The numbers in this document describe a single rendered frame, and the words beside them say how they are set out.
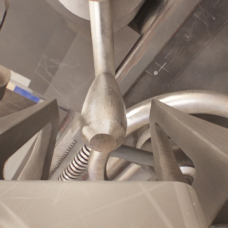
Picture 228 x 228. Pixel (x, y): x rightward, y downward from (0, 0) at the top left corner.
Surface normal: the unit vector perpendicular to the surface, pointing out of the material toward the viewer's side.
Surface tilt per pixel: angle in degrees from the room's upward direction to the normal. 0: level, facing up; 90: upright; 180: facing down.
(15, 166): 36
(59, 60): 90
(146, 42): 90
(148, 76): 90
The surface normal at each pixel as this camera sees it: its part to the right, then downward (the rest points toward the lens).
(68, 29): 0.01, 0.59
